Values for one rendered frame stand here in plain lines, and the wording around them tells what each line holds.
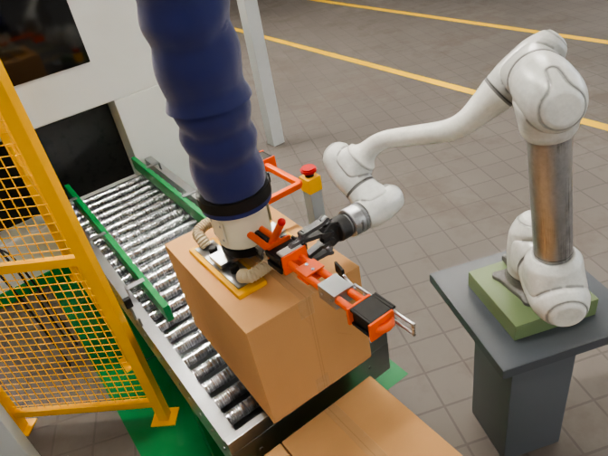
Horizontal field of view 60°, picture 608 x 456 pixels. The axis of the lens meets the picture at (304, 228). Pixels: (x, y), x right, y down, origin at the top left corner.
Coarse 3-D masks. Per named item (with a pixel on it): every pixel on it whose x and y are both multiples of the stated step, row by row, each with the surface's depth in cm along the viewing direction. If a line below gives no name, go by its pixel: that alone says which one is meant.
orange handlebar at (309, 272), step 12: (276, 168) 190; (288, 180) 184; (300, 180) 180; (276, 192) 176; (288, 192) 176; (264, 228) 159; (252, 240) 156; (288, 264) 143; (312, 264) 140; (300, 276) 139; (312, 276) 137; (324, 276) 137; (336, 300) 128; (384, 324) 118
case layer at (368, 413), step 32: (320, 416) 180; (352, 416) 178; (384, 416) 176; (416, 416) 174; (288, 448) 172; (320, 448) 170; (352, 448) 169; (384, 448) 167; (416, 448) 165; (448, 448) 164
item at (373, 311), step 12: (360, 300) 124; (372, 300) 123; (348, 312) 123; (360, 312) 121; (372, 312) 120; (384, 312) 119; (348, 324) 125; (360, 324) 122; (372, 324) 117; (372, 336) 118
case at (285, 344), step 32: (288, 224) 184; (192, 256) 177; (192, 288) 179; (224, 288) 160; (288, 288) 156; (224, 320) 158; (256, 320) 146; (288, 320) 150; (320, 320) 158; (224, 352) 182; (256, 352) 148; (288, 352) 155; (320, 352) 164; (352, 352) 173; (256, 384) 161; (288, 384) 161; (320, 384) 170
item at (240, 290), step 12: (216, 240) 180; (192, 252) 176; (204, 252) 174; (204, 264) 169; (240, 264) 165; (216, 276) 164; (228, 276) 161; (228, 288) 158; (240, 288) 156; (252, 288) 156
